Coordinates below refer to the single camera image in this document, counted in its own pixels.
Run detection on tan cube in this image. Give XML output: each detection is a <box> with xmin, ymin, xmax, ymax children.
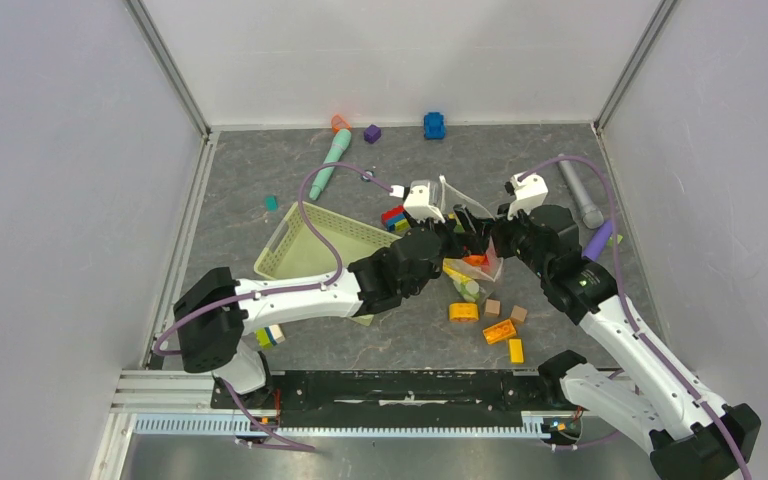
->
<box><xmin>509</xmin><ymin>305</ymin><xmax>528</xmax><ymax>324</ymax></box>
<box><xmin>484</xmin><ymin>298</ymin><xmax>501</xmax><ymax>318</ymax></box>

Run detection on purple building block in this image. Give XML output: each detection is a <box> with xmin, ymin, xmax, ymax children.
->
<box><xmin>363</xmin><ymin>124</ymin><xmax>382</xmax><ymax>144</ymax></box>

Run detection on small teal block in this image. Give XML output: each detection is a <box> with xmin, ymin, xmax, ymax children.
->
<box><xmin>264</xmin><ymin>195</ymin><xmax>279</xmax><ymax>212</ymax></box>

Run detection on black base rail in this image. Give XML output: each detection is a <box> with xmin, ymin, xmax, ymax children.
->
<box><xmin>239</xmin><ymin>370</ymin><xmax>577</xmax><ymax>428</ymax></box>

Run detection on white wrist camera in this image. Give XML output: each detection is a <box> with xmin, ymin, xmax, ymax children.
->
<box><xmin>402</xmin><ymin>180</ymin><xmax>445</xmax><ymax>222</ymax></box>
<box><xmin>505</xmin><ymin>173</ymin><xmax>548</xmax><ymax>220</ymax></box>

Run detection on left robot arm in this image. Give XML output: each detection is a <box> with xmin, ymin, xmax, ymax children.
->
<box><xmin>171</xmin><ymin>224</ymin><xmax>469</xmax><ymax>408</ymax></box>

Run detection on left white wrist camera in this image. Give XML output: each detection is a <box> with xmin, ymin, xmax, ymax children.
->
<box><xmin>402</xmin><ymin>180</ymin><xmax>445</xmax><ymax>222</ymax></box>

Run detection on light green plastic basket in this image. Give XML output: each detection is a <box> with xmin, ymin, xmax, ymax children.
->
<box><xmin>249</xmin><ymin>203</ymin><xmax>397</xmax><ymax>329</ymax></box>

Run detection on green toy cucumber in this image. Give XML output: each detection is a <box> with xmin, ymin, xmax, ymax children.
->
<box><xmin>457</xmin><ymin>279</ymin><xmax>482</xmax><ymax>303</ymax></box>

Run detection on green orange toy mango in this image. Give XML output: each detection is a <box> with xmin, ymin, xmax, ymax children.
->
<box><xmin>462</xmin><ymin>255</ymin><xmax>489</xmax><ymax>267</ymax></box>

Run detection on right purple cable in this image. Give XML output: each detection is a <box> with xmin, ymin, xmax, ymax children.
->
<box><xmin>516</xmin><ymin>154</ymin><xmax>755</xmax><ymax>480</ymax></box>

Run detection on red blue green block stack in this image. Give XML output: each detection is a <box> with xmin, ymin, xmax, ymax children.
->
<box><xmin>380</xmin><ymin>206</ymin><xmax>410</xmax><ymax>233</ymax></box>

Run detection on orange wire shape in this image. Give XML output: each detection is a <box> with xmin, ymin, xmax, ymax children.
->
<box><xmin>330</xmin><ymin>114</ymin><xmax>351</xmax><ymax>134</ymax></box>

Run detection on yellow brick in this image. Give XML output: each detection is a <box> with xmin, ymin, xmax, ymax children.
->
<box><xmin>507</xmin><ymin>338</ymin><xmax>525</xmax><ymax>365</ymax></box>

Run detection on translucent orange brick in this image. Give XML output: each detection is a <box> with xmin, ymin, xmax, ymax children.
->
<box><xmin>482</xmin><ymin>319</ymin><xmax>517</xmax><ymax>345</ymax></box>

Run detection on orange rounded brick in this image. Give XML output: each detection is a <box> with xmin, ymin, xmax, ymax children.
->
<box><xmin>448</xmin><ymin>302</ymin><xmax>480</xmax><ymax>323</ymax></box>

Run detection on tan cube right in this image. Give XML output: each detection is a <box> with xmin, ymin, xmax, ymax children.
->
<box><xmin>509</xmin><ymin>305</ymin><xmax>528</xmax><ymax>324</ymax></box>

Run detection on clear polka dot zip bag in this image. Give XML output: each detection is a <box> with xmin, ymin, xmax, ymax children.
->
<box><xmin>439</xmin><ymin>175</ymin><xmax>503</xmax><ymax>305</ymax></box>

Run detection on purple cable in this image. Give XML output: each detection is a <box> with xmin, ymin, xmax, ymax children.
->
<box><xmin>516</xmin><ymin>154</ymin><xmax>755</xmax><ymax>480</ymax></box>
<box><xmin>152</xmin><ymin>162</ymin><xmax>406</xmax><ymax>453</ymax></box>

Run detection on teal toy microphone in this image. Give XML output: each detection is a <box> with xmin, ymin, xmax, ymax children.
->
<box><xmin>309</xmin><ymin>128</ymin><xmax>353</xmax><ymax>202</ymax></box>

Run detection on grey toy microphone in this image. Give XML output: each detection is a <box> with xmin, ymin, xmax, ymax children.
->
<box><xmin>558</xmin><ymin>160</ymin><xmax>604</xmax><ymax>230</ymax></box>

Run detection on small lime green block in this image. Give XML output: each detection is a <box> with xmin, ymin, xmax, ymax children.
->
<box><xmin>607</xmin><ymin>234</ymin><xmax>623</xmax><ymax>247</ymax></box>

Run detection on green blue white block stack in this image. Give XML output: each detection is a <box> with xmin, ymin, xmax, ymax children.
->
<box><xmin>255</xmin><ymin>325</ymin><xmax>285</xmax><ymax>350</ymax></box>

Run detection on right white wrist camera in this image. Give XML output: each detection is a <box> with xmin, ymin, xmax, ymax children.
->
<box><xmin>505</xmin><ymin>173</ymin><xmax>548</xmax><ymax>220</ymax></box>

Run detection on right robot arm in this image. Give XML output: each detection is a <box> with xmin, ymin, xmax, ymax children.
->
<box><xmin>489</xmin><ymin>204</ymin><xmax>761</xmax><ymax>479</ymax></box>

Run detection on tan cube left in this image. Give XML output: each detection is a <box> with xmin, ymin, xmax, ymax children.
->
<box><xmin>484</xmin><ymin>298</ymin><xmax>501</xmax><ymax>318</ymax></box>

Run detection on yellow toy banana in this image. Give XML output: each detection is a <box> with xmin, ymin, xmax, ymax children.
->
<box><xmin>442</xmin><ymin>262</ymin><xmax>473</xmax><ymax>283</ymax></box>

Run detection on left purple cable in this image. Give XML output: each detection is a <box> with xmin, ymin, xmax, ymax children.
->
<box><xmin>152</xmin><ymin>162</ymin><xmax>406</xmax><ymax>453</ymax></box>

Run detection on purple toy cylinder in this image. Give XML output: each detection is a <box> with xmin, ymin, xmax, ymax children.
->
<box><xmin>582</xmin><ymin>219</ymin><xmax>614</xmax><ymax>261</ymax></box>

